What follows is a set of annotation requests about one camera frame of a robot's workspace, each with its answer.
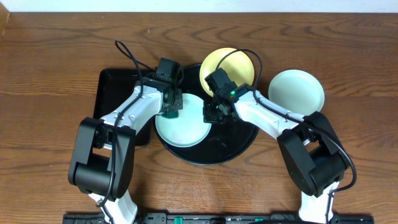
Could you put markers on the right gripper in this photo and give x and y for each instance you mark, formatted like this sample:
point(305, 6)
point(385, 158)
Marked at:
point(208, 116)

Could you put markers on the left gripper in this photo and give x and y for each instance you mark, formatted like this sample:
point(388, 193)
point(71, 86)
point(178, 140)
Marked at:
point(179, 96)

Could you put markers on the light blue plate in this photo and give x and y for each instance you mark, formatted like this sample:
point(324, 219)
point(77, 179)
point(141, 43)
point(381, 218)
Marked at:
point(188, 129)
point(297, 91)

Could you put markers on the yellow plate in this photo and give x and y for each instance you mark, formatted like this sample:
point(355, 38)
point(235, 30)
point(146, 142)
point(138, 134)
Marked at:
point(238, 66)

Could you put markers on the light blue plate front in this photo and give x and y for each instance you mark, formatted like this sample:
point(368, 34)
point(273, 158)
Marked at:
point(297, 91)

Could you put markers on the green yellow sponge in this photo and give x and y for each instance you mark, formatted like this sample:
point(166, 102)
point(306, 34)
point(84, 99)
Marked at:
point(170, 114)

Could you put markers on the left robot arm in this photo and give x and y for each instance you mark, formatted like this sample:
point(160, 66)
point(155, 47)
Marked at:
point(103, 156)

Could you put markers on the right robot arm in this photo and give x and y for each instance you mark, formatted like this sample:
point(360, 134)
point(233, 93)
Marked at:
point(313, 155)

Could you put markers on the black round tray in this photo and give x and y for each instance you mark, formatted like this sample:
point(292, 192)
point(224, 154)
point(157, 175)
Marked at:
point(224, 142)

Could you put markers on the black rectangular tray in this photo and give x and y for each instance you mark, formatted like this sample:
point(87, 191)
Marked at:
point(115, 86)

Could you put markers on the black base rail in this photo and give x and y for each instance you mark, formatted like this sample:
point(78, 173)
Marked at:
point(163, 218)

